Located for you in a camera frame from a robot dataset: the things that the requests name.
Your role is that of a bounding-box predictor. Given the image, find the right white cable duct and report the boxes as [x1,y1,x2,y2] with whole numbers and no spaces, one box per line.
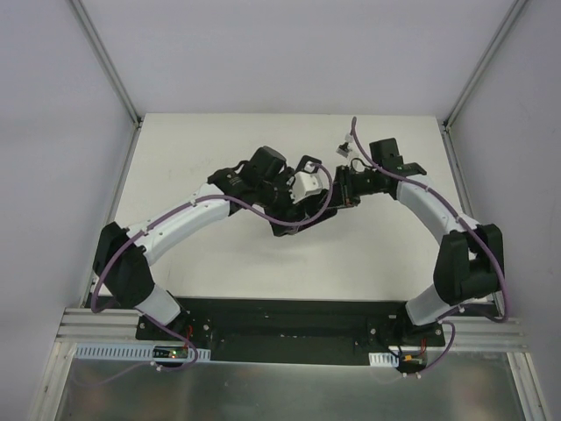
[368,353,400,368]

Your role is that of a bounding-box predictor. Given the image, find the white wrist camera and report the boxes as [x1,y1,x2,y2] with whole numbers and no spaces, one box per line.
[336,141,352,158]
[287,164,329,204]

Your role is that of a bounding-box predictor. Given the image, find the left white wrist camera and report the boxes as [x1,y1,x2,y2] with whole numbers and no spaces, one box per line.
[287,164,329,204]

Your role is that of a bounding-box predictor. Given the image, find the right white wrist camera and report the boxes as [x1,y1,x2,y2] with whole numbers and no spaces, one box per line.
[336,141,352,158]

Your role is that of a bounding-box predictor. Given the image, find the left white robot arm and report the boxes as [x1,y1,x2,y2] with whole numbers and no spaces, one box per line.
[90,146,334,338]

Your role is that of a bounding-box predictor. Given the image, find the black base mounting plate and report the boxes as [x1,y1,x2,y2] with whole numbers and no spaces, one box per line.
[135,297,446,365]

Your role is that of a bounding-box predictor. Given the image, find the phone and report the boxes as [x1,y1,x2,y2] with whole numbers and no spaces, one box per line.
[295,155,322,174]

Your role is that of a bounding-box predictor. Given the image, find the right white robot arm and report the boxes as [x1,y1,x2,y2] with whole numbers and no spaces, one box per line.
[336,133,506,326]

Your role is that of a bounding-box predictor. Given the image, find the aluminium frame rail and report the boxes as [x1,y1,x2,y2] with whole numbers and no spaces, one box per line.
[55,308,139,343]

